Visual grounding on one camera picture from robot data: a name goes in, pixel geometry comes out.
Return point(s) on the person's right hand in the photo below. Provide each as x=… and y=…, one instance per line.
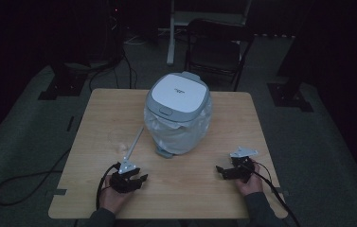
x=252, y=186

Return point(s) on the white grey lidded trash can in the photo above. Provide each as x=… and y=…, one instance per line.
x=179, y=93

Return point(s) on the person's left hand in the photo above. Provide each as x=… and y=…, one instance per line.
x=111, y=198

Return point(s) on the black folding chair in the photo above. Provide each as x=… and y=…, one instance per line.
x=215, y=50

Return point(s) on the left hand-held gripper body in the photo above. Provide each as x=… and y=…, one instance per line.
x=125, y=182

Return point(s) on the thin grey stick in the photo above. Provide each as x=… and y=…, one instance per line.
x=134, y=143

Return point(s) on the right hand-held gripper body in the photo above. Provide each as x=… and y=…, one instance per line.
x=244, y=167

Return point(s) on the grey tape strip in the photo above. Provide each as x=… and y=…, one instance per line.
x=281, y=190
x=56, y=192

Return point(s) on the white metal stand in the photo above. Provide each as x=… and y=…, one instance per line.
x=174, y=31

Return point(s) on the black stand base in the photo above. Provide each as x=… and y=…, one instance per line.
x=62, y=85
x=289, y=96

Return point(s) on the white plastic trash bag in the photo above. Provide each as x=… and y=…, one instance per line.
x=179, y=134

